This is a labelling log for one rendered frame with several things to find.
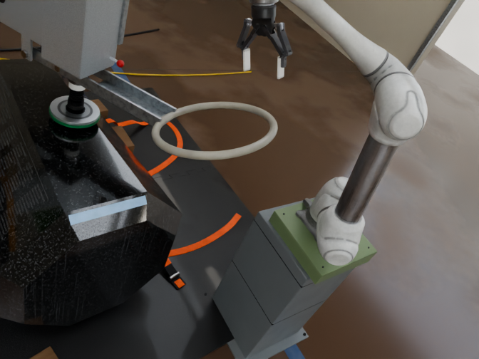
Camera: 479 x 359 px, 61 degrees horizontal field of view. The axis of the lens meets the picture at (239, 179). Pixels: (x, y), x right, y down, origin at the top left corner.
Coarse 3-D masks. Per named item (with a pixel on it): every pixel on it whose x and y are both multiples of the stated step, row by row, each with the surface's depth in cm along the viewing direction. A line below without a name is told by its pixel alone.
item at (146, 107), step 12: (36, 48) 169; (36, 60) 171; (60, 72) 169; (108, 72) 173; (84, 84) 167; (96, 84) 164; (108, 84) 174; (120, 84) 173; (132, 84) 172; (108, 96) 165; (120, 96) 163; (132, 96) 173; (144, 96) 171; (132, 108) 163; (144, 108) 162; (156, 108) 172; (168, 108) 169; (144, 120) 163; (156, 120) 161
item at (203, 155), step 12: (180, 108) 171; (192, 108) 174; (204, 108) 176; (216, 108) 177; (228, 108) 177; (240, 108) 174; (252, 108) 170; (168, 120) 166; (156, 132) 152; (276, 132) 151; (156, 144) 147; (168, 144) 144; (252, 144) 142; (264, 144) 144; (180, 156) 140; (192, 156) 138; (204, 156) 137; (216, 156) 137; (228, 156) 138
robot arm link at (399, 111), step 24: (384, 96) 118; (408, 96) 113; (384, 120) 115; (408, 120) 112; (384, 144) 124; (360, 168) 135; (384, 168) 132; (360, 192) 140; (336, 216) 152; (360, 216) 148; (336, 240) 151; (336, 264) 156
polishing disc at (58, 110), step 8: (64, 96) 189; (56, 104) 183; (64, 104) 185; (88, 104) 191; (56, 112) 180; (64, 112) 181; (88, 112) 187; (96, 112) 189; (64, 120) 177; (72, 120) 179; (80, 120) 181; (88, 120) 183
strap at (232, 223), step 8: (112, 120) 297; (128, 120) 319; (176, 128) 348; (176, 136) 341; (168, 160) 315; (160, 168) 306; (240, 216) 297; (232, 224) 288; (216, 232) 278; (224, 232) 280; (208, 240) 271; (184, 248) 260; (192, 248) 262; (168, 256) 251
